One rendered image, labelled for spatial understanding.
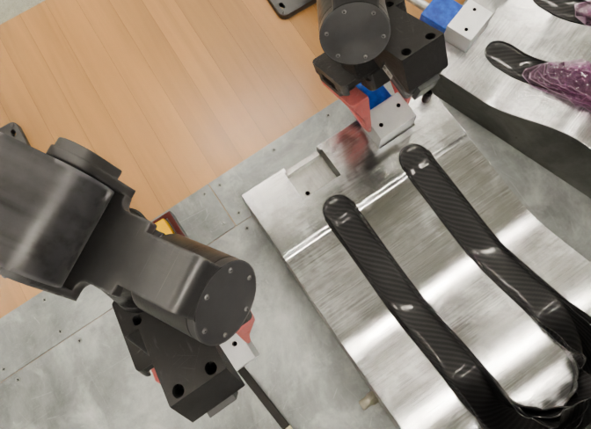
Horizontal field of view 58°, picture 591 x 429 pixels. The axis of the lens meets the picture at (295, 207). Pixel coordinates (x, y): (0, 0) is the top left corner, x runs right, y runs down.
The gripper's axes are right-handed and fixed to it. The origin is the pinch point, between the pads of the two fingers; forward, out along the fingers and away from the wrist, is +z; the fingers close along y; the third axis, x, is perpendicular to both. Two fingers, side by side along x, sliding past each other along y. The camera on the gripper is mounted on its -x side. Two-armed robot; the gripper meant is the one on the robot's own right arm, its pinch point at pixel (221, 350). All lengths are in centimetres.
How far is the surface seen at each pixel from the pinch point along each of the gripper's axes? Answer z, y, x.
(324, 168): 2.1, 20.8, 14.3
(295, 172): 0.9, 17.4, 15.3
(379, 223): 4.4, 21.5, 4.6
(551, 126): 4.8, 44.8, 2.5
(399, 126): -1.9, 29.4, 9.7
